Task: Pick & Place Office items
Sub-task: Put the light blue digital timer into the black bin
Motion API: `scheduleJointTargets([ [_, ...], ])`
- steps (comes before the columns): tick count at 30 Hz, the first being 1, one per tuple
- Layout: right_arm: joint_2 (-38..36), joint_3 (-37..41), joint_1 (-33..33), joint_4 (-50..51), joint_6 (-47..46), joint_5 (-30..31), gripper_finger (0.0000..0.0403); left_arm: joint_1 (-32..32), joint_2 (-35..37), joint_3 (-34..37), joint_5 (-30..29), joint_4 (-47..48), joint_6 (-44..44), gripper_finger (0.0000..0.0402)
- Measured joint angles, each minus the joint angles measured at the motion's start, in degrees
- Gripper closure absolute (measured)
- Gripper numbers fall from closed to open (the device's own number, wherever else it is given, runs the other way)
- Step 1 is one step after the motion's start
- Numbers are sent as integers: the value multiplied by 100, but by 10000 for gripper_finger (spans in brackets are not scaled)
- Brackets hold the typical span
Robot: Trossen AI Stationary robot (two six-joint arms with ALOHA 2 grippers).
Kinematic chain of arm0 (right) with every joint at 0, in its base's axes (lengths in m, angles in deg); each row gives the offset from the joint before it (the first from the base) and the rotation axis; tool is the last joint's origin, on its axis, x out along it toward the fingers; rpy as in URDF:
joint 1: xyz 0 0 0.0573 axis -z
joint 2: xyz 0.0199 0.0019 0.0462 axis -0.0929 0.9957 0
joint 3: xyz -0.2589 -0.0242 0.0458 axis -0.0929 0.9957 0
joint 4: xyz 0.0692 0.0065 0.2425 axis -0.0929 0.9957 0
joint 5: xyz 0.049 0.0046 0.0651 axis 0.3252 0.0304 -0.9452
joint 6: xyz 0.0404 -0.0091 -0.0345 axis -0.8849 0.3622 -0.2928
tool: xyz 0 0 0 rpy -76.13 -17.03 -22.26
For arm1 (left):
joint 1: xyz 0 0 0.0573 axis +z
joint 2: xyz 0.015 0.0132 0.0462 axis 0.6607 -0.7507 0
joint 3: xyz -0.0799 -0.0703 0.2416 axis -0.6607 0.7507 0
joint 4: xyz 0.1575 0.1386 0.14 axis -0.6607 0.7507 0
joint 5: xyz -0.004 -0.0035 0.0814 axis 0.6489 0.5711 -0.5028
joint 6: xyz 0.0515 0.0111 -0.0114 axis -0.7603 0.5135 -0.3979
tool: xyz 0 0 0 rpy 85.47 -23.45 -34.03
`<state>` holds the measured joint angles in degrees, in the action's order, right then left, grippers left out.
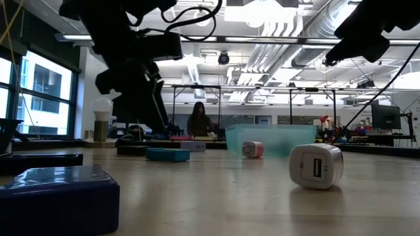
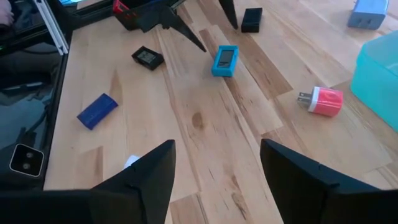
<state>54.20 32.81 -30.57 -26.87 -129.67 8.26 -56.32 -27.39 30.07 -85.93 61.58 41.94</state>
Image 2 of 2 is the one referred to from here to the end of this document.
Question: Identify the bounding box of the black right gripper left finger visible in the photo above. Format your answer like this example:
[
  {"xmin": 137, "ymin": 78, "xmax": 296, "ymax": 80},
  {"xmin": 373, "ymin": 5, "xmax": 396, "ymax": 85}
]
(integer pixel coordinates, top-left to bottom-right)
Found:
[{"xmin": 0, "ymin": 139, "xmax": 177, "ymax": 224}]

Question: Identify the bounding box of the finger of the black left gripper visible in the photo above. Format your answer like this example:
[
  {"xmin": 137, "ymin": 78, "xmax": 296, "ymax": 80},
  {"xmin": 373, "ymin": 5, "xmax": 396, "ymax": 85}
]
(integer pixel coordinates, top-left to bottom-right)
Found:
[
  {"xmin": 218, "ymin": 0, "xmax": 239, "ymax": 30},
  {"xmin": 136, "ymin": 5, "xmax": 208, "ymax": 53}
]

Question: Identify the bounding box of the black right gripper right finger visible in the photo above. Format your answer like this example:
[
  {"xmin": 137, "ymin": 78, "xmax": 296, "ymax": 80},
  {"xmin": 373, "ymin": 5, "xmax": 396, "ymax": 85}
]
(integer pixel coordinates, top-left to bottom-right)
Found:
[{"xmin": 259, "ymin": 138, "xmax": 398, "ymax": 224}]

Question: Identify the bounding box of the black power bank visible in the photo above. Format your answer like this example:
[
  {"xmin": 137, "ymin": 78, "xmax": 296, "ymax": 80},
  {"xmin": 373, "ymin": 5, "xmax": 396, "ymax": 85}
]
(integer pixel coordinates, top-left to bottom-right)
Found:
[{"xmin": 241, "ymin": 7, "xmax": 264, "ymax": 34}]

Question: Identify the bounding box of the white wall charger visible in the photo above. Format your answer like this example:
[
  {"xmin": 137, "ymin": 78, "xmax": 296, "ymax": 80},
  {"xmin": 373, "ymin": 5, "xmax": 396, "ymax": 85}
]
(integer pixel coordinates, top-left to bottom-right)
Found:
[{"xmin": 123, "ymin": 154, "xmax": 141, "ymax": 170}]

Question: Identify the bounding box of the black digital clock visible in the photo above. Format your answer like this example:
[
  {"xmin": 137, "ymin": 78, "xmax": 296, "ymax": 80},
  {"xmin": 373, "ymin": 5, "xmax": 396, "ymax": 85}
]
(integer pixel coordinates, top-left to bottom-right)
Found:
[{"xmin": 131, "ymin": 45, "xmax": 165, "ymax": 72}]

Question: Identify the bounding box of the teal digital clock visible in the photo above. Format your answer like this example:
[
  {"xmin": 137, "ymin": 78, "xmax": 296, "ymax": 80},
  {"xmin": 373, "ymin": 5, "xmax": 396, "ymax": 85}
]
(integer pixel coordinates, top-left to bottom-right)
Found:
[{"xmin": 211, "ymin": 44, "xmax": 239, "ymax": 78}]

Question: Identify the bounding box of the red digital clock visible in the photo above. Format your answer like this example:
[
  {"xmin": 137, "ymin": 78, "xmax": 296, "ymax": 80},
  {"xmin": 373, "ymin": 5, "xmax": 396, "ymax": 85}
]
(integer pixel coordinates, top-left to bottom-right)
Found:
[{"xmin": 112, "ymin": 0, "xmax": 131, "ymax": 15}]

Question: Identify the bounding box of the pink wall charger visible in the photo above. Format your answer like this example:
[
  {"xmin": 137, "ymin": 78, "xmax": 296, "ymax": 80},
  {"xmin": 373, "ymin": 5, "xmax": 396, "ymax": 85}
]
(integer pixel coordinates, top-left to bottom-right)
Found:
[{"xmin": 297, "ymin": 86, "xmax": 345, "ymax": 118}]

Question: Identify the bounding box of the light blue wall charger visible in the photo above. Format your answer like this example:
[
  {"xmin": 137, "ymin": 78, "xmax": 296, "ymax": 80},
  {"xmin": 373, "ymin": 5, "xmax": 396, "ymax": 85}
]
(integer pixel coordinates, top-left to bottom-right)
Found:
[{"xmin": 347, "ymin": 0, "xmax": 390, "ymax": 31}]

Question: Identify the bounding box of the dark blue power bank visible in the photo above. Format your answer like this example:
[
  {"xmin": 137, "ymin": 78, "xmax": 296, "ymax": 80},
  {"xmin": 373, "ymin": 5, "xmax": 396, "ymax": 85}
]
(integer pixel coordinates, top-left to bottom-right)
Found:
[{"xmin": 76, "ymin": 92, "xmax": 119, "ymax": 131}]

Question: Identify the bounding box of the silver aluminium extrusion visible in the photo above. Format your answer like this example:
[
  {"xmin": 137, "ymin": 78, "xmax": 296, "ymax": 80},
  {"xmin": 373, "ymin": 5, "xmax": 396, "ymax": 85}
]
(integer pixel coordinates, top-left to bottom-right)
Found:
[{"xmin": 32, "ymin": 0, "xmax": 70, "ymax": 56}]

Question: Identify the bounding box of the teal translucent plastic bin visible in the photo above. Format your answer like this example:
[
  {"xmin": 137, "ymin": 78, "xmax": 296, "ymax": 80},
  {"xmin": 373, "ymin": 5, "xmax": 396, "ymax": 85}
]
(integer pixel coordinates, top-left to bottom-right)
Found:
[{"xmin": 350, "ymin": 30, "xmax": 398, "ymax": 133}]

